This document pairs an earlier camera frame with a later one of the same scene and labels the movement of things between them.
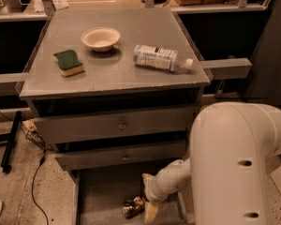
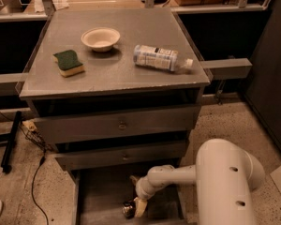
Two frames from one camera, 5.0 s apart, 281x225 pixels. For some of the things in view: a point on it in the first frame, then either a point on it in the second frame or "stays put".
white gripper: [155, 189] → [141, 187]
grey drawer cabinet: [114, 92] stays put
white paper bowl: [100, 38] stays put
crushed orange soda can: [133, 206] stays put
